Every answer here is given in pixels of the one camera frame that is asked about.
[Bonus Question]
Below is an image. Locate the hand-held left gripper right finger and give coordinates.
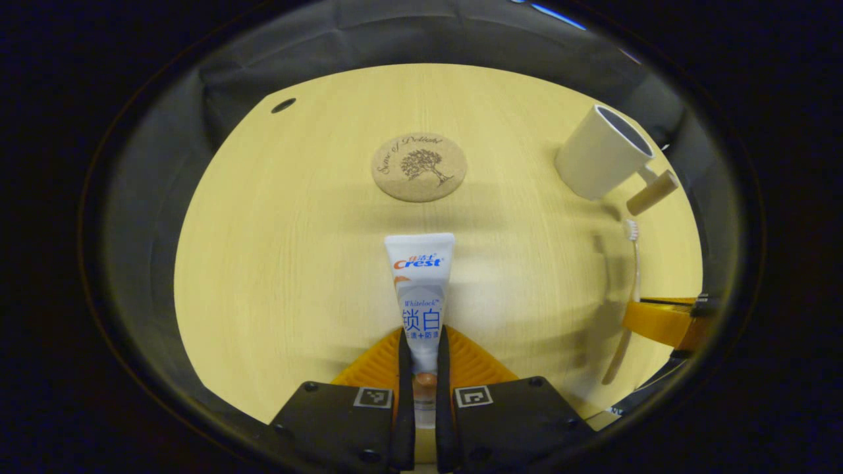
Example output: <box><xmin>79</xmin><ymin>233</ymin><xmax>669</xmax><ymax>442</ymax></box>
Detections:
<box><xmin>435</xmin><ymin>325</ymin><xmax>597</xmax><ymax>473</ymax></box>

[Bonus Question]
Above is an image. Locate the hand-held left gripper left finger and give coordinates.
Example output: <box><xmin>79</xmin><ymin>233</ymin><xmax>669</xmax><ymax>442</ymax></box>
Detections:
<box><xmin>270</xmin><ymin>326</ymin><xmax>417</xmax><ymax>471</ymax></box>

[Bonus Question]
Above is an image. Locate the beige toothbrush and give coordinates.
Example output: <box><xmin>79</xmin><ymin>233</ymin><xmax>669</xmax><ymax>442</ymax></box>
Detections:
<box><xmin>601</xmin><ymin>219</ymin><xmax>641</xmax><ymax>386</ymax></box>

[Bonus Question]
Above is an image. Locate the white toothpaste tube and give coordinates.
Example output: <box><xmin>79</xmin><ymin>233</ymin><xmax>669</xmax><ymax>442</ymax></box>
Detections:
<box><xmin>384</xmin><ymin>232</ymin><xmax>456</xmax><ymax>430</ymax></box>

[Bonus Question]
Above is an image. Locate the white cup with wooden handle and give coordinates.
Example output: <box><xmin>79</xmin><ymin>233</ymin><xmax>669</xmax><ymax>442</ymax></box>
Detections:
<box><xmin>555</xmin><ymin>104</ymin><xmax>679</xmax><ymax>217</ymax></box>

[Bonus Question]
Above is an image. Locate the round cork coaster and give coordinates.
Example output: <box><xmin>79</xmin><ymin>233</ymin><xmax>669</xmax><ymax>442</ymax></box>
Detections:
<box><xmin>371</xmin><ymin>132</ymin><xmax>468</xmax><ymax>203</ymax></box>

